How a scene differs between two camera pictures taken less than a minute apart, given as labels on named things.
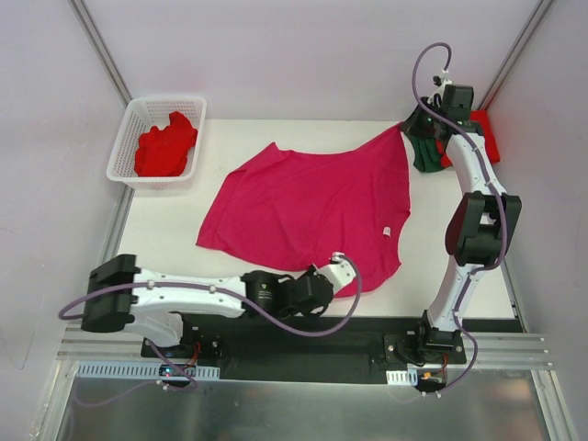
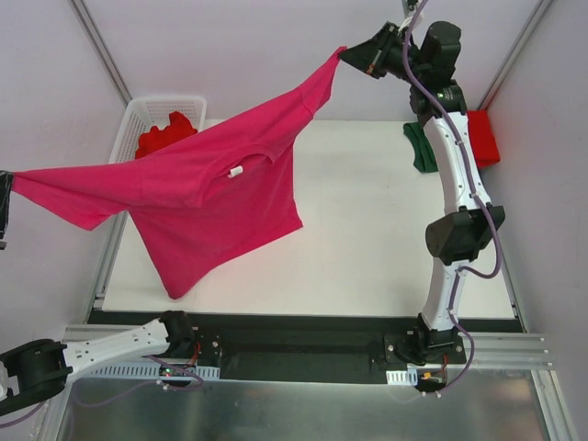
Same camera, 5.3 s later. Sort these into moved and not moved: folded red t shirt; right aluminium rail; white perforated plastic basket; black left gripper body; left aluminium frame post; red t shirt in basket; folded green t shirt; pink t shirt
Moved: pink t shirt; black left gripper body
Not moved: folded red t shirt; red t shirt in basket; right aluminium rail; left aluminium frame post; white perforated plastic basket; folded green t shirt
